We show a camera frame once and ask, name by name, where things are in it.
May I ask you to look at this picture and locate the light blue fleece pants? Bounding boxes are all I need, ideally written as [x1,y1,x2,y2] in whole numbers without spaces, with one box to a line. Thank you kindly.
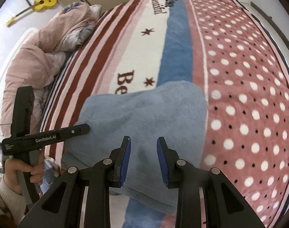
[61,81,207,215]

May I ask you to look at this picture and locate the white headboard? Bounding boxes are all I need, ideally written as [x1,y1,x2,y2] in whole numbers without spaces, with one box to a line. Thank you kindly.
[0,27,38,123]

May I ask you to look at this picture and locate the yellow toy guitar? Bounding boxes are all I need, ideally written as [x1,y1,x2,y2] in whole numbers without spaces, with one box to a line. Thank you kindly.
[6,0,57,27]

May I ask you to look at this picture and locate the pink ribbed duvet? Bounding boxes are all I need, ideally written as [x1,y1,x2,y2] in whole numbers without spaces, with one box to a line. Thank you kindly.
[1,2,102,138]

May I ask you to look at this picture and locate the sweater sleeve forearm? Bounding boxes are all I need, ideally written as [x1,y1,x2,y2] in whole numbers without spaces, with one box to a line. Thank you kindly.
[0,180,26,227]

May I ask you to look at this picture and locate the striped polka dot bed blanket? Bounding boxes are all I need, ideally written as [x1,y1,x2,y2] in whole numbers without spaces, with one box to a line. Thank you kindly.
[40,0,289,227]

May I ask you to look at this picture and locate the person left hand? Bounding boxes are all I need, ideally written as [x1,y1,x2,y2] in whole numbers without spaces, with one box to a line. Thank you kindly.
[3,151,46,195]

